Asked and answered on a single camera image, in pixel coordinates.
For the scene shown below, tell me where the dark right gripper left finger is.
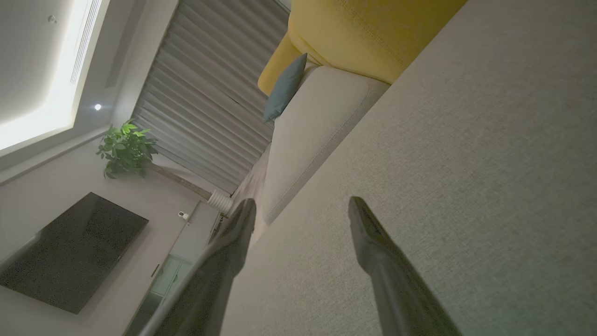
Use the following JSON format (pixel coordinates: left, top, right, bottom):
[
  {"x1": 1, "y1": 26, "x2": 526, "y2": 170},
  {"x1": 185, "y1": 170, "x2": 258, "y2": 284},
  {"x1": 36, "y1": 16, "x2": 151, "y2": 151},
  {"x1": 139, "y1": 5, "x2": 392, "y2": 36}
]
[{"x1": 139, "y1": 198, "x2": 257, "y2": 336}]

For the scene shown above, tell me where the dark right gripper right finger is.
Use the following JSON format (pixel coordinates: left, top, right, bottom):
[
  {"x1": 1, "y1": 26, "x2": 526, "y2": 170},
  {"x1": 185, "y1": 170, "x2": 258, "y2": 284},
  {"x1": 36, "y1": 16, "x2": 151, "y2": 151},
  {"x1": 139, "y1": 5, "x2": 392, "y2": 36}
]
[{"x1": 348, "y1": 196, "x2": 463, "y2": 336}]

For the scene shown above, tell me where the grey and green TV cabinet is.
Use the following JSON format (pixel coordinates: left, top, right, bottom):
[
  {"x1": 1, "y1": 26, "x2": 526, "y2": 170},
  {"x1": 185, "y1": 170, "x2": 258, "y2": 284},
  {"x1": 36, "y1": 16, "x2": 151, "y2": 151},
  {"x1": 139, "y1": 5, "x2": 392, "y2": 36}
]
[{"x1": 124, "y1": 201, "x2": 222, "y2": 336}]

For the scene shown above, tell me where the white ribbed plant pot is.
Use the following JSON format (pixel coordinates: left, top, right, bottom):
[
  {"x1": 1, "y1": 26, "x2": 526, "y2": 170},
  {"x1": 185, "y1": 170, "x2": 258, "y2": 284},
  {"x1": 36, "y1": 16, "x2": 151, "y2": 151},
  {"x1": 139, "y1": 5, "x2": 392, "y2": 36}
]
[{"x1": 207, "y1": 189, "x2": 234, "y2": 215}]

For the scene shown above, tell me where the black flat television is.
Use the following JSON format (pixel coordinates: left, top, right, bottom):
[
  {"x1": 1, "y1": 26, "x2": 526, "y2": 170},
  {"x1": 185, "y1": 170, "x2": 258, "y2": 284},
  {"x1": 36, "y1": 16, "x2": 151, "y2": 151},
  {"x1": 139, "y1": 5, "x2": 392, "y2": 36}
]
[{"x1": 0, "y1": 192, "x2": 150, "y2": 315}]

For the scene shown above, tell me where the green potted plant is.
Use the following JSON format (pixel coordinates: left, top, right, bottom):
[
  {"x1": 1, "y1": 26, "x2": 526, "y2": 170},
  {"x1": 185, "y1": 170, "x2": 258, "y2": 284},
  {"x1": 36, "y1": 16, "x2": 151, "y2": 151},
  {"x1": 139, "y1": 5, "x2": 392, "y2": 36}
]
[{"x1": 96, "y1": 120, "x2": 213, "y2": 200}]

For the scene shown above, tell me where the grey sofa seat cushion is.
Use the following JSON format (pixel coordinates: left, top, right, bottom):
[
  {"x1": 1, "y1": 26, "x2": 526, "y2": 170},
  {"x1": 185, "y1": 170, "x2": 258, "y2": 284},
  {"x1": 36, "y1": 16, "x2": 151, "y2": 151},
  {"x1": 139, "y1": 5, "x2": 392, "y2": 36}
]
[{"x1": 261, "y1": 65, "x2": 390, "y2": 224}]

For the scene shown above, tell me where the grey pleated curtain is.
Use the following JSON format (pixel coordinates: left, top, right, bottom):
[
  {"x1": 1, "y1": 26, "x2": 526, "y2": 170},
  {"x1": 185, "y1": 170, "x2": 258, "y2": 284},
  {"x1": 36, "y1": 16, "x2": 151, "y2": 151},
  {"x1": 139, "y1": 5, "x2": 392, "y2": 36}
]
[{"x1": 132, "y1": 0, "x2": 291, "y2": 194}]

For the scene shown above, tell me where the blue throw pillow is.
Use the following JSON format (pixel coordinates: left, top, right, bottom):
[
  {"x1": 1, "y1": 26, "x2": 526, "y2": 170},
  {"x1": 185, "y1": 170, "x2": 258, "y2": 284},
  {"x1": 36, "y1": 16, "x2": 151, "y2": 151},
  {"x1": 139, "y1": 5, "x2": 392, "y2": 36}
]
[{"x1": 263, "y1": 53, "x2": 308, "y2": 123}]

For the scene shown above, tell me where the yellow sofa backrest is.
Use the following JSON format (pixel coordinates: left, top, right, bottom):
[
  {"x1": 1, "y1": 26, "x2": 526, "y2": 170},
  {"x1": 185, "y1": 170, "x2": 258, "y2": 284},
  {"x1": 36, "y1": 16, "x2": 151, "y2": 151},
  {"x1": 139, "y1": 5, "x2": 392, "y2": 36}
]
[{"x1": 257, "y1": 0, "x2": 468, "y2": 96}]

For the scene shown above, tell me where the white ceiling air vent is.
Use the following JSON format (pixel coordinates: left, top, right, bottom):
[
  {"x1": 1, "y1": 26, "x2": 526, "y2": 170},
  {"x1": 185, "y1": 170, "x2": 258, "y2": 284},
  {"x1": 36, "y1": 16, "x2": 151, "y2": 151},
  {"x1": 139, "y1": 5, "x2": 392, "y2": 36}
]
[{"x1": 70, "y1": 0, "x2": 103, "y2": 85}]

